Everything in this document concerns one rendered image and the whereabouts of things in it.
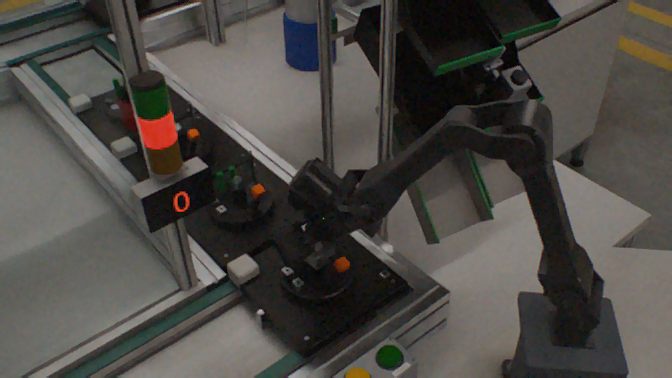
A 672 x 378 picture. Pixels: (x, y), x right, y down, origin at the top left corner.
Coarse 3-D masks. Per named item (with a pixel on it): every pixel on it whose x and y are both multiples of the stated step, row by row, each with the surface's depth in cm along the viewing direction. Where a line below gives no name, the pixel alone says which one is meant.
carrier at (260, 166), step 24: (240, 168) 151; (264, 168) 151; (216, 192) 142; (240, 192) 137; (264, 192) 142; (288, 192) 145; (192, 216) 140; (216, 216) 137; (240, 216) 137; (264, 216) 137; (288, 216) 139; (216, 240) 134; (240, 240) 134; (264, 240) 134
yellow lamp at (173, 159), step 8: (176, 144) 102; (152, 152) 101; (160, 152) 101; (168, 152) 101; (176, 152) 103; (152, 160) 102; (160, 160) 102; (168, 160) 102; (176, 160) 103; (152, 168) 104; (160, 168) 103; (168, 168) 103; (176, 168) 104
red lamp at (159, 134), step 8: (144, 120) 98; (160, 120) 98; (168, 120) 99; (144, 128) 98; (152, 128) 98; (160, 128) 98; (168, 128) 99; (144, 136) 100; (152, 136) 99; (160, 136) 99; (168, 136) 100; (176, 136) 102; (144, 144) 101; (152, 144) 100; (160, 144) 100; (168, 144) 101
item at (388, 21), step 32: (320, 0) 121; (384, 0) 108; (320, 32) 125; (384, 32) 111; (320, 64) 130; (384, 64) 114; (320, 96) 135; (384, 96) 118; (384, 128) 122; (384, 160) 127; (384, 224) 138
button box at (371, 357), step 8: (384, 344) 116; (392, 344) 116; (368, 352) 114; (376, 352) 114; (408, 352) 114; (360, 360) 113; (368, 360) 113; (376, 360) 113; (408, 360) 113; (416, 360) 113; (352, 368) 112; (368, 368) 112; (376, 368) 112; (384, 368) 112; (392, 368) 112; (400, 368) 112; (408, 368) 112; (416, 368) 114; (336, 376) 111; (344, 376) 111; (376, 376) 111; (384, 376) 111; (392, 376) 111; (400, 376) 111; (408, 376) 113; (416, 376) 116
